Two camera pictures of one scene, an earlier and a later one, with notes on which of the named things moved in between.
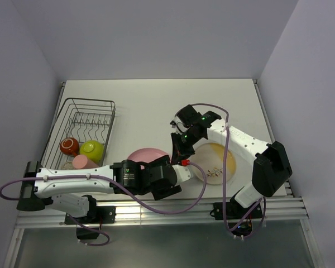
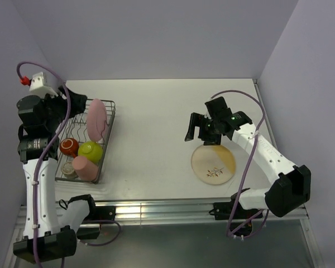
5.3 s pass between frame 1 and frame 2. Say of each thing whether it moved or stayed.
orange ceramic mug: stayed
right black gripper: moved
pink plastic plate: moved
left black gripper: moved
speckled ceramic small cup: stayed
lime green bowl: stayed
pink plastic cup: stayed
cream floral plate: stayed
